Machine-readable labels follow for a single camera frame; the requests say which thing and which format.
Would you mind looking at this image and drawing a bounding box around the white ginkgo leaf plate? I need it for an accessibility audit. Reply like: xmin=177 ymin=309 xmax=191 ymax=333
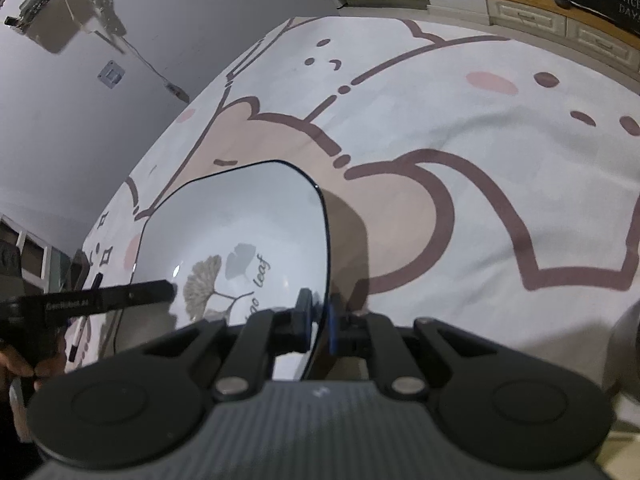
xmin=100 ymin=160 xmax=330 ymax=356

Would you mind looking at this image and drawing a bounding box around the person left hand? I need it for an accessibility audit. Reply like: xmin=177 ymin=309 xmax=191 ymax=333
xmin=0 ymin=334 xmax=67 ymax=396

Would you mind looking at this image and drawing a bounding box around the bear pattern tablecloth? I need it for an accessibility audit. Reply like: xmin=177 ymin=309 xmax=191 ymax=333
xmin=82 ymin=18 xmax=639 ymax=385

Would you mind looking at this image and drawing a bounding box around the round steel bowl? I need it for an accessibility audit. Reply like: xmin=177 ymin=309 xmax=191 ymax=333
xmin=603 ymin=302 xmax=639 ymax=401

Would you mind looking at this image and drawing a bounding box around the wooden top drawer cabinet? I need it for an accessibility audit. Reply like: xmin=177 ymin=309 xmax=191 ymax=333
xmin=486 ymin=0 xmax=639 ymax=79

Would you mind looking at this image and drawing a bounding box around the wall power socket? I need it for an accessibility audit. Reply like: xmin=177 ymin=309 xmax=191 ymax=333
xmin=98 ymin=61 xmax=125 ymax=89

